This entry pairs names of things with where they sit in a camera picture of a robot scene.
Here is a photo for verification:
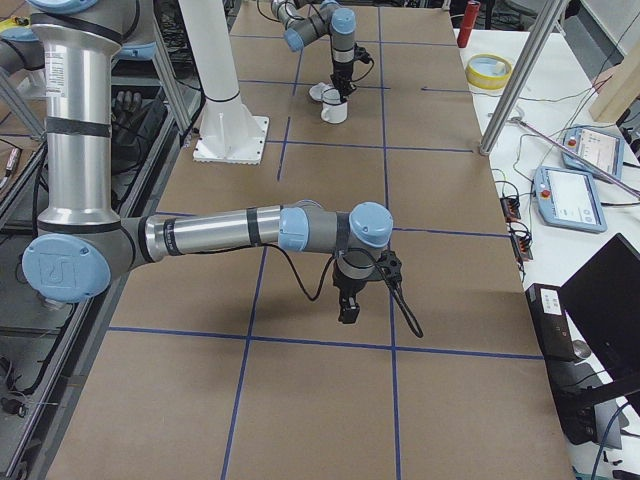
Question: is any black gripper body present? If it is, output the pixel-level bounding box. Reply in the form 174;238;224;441
331;61;354;91
332;266;376;298

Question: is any white ceramic lid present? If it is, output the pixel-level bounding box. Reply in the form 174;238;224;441
309;82;332;102

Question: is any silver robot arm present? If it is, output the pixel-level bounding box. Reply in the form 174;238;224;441
22;1;400;324
270;1;356;103

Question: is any white enamel mug blue rim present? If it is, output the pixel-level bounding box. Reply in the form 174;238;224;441
320;100;348;124

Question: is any yellow tape roll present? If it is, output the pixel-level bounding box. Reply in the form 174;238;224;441
465;54;513;90

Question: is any red cylinder tube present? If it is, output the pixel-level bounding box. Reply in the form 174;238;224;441
457;0;481;49

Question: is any orange usb hub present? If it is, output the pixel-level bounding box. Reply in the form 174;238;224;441
500;197;521;222
510;232;533;263

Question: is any black computer box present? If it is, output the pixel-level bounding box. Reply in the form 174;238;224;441
525;283;581;363

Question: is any near teach pendant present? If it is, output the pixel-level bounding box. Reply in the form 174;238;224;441
533;166;607;233

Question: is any teach pendant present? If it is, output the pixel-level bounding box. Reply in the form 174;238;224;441
533;166;607;233
563;125;624;179

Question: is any black monitor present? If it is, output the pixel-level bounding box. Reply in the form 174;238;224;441
560;233;640;380

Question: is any far teach pendant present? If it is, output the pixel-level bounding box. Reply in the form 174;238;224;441
563;125;624;179

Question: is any wooden plank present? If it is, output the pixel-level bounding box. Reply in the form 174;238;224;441
589;43;640;123

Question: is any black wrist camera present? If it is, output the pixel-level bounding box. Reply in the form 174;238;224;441
378;250;402;284
354;44;372;64

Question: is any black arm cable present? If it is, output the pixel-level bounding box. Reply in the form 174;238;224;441
349;49;375;84
264;243;425;338

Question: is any aluminium frame post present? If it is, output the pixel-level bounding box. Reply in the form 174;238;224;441
479;0;567;156

